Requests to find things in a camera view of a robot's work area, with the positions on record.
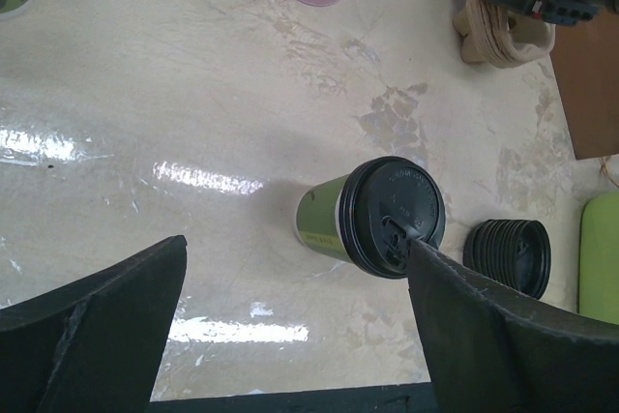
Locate brown paper bag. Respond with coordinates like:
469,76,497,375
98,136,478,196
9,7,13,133
551,13,619,160

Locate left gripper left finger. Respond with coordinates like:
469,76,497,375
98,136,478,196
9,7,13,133
1,235,187,412

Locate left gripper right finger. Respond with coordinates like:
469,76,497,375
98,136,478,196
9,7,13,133
406,240,618,412

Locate green plastic basket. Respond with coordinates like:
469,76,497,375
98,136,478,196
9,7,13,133
578,192,618,325

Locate green paper coffee cup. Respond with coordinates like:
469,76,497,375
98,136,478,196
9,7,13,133
295,175,352,263

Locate black plastic cup lid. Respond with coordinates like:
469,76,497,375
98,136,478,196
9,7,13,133
338,156,446,280

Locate stack of black lids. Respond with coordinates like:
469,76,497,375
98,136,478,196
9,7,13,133
463,220,551,300

